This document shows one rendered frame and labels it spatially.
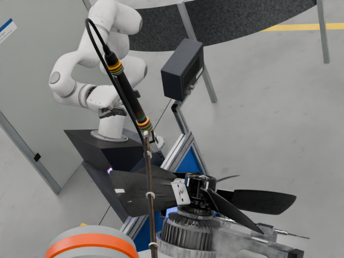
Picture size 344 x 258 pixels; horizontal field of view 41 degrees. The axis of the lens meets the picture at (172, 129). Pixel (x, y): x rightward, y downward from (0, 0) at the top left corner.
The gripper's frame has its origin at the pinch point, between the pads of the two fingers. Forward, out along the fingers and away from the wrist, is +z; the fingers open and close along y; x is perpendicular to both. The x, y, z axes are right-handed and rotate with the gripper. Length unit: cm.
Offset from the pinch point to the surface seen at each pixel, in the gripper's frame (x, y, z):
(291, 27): -164, -264, -62
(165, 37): -96, -155, -114
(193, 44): -40, -80, -31
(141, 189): -27.1, 14.6, 2.0
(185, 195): -40.5, 4.6, 10.0
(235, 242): -51, 12, 30
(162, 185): -32.9, 7.3, 4.4
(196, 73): -53, -73, -30
